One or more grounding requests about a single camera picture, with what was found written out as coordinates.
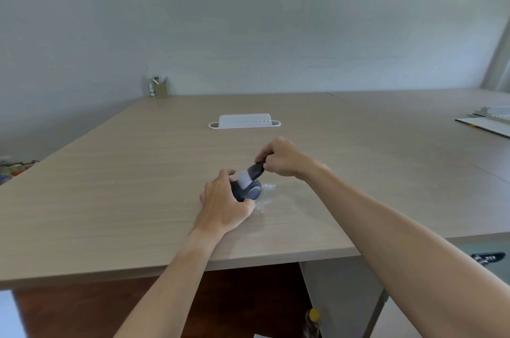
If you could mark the person's left hand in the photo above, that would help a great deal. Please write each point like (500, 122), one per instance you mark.
(221, 206)

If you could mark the person's right hand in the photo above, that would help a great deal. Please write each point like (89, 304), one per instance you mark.
(287, 162)

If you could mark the person's right fingers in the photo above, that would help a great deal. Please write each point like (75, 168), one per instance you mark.
(266, 156)

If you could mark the person's left thumb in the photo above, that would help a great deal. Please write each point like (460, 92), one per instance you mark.
(245, 208)

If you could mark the dark grey round case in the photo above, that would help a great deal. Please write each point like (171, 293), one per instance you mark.
(249, 191)

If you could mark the black brush with white bristles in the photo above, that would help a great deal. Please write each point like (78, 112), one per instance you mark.
(251, 173)

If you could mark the person's left forearm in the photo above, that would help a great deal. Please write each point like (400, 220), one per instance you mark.
(167, 290)

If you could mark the person's right forearm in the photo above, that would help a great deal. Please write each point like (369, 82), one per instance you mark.
(406, 254)

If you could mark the white powder spill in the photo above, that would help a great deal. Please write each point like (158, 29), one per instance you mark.
(267, 198)

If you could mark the tan pen holder box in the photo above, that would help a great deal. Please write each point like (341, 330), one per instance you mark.
(159, 88)

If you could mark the yellow capped bottle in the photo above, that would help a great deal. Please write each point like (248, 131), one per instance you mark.
(312, 323)

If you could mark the grey drawer cabinet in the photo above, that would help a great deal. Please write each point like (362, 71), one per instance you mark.
(398, 294)

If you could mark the colourful clutter pile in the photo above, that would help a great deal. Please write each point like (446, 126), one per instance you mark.
(16, 171)

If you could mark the black cabinet lock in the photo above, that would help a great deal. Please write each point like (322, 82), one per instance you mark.
(488, 258)

